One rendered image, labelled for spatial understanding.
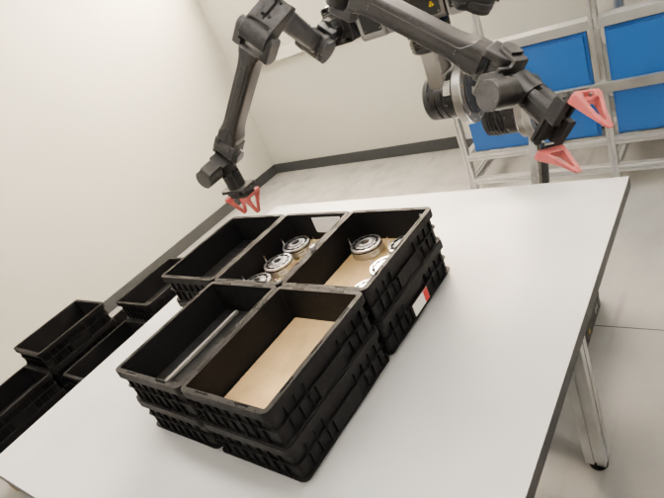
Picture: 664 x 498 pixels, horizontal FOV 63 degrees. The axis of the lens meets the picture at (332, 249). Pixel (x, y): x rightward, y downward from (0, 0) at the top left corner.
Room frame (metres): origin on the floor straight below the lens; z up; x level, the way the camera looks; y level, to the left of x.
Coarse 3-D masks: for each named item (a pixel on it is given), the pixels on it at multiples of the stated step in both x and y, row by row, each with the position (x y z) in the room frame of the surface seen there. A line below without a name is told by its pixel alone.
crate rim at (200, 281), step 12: (240, 216) 2.01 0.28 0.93; (252, 216) 1.96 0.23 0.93; (264, 216) 1.90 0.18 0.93; (276, 216) 1.86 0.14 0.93; (204, 240) 1.93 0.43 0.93; (192, 252) 1.87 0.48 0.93; (240, 252) 1.68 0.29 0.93; (228, 264) 1.63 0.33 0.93; (168, 276) 1.75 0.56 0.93; (180, 276) 1.70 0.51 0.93; (216, 276) 1.58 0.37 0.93
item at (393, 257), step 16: (384, 208) 1.53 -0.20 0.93; (400, 208) 1.48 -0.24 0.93; (416, 208) 1.44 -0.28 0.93; (416, 224) 1.34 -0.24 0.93; (400, 256) 1.26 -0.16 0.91; (384, 272) 1.20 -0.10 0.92; (320, 288) 1.24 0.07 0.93; (336, 288) 1.20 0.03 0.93; (352, 288) 1.17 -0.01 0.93; (368, 288) 1.14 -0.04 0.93
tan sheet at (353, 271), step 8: (384, 240) 1.53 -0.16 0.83; (392, 240) 1.50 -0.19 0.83; (384, 248) 1.48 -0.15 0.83; (352, 256) 1.52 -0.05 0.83; (376, 256) 1.45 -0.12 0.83; (384, 256) 1.43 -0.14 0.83; (344, 264) 1.49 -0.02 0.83; (352, 264) 1.47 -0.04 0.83; (360, 264) 1.45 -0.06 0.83; (368, 264) 1.43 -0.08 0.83; (336, 272) 1.46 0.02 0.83; (344, 272) 1.44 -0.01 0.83; (352, 272) 1.42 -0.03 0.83; (360, 272) 1.40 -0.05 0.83; (368, 272) 1.39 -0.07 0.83; (328, 280) 1.44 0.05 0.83; (336, 280) 1.42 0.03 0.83; (344, 280) 1.40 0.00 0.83; (352, 280) 1.38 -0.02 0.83; (360, 280) 1.36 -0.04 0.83
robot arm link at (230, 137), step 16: (240, 16) 1.41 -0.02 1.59; (240, 48) 1.41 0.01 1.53; (256, 48) 1.42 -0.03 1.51; (272, 48) 1.36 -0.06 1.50; (240, 64) 1.43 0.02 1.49; (256, 64) 1.41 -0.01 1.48; (240, 80) 1.44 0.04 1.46; (256, 80) 1.46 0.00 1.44; (240, 96) 1.46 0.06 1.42; (240, 112) 1.49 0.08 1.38; (224, 128) 1.54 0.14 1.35; (240, 128) 1.53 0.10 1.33; (224, 144) 1.57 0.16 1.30; (240, 144) 1.57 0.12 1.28
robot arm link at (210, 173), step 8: (216, 152) 1.61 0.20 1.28; (240, 152) 1.56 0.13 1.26; (216, 160) 1.59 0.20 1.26; (224, 160) 1.59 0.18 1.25; (232, 160) 1.58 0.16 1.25; (240, 160) 1.61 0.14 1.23; (208, 168) 1.56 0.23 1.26; (216, 168) 1.56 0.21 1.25; (200, 176) 1.57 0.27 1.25; (208, 176) 1.54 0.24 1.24; (216, 176) 1.57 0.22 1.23; (200, 184) 1.59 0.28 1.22; (208, 184) 1.56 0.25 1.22
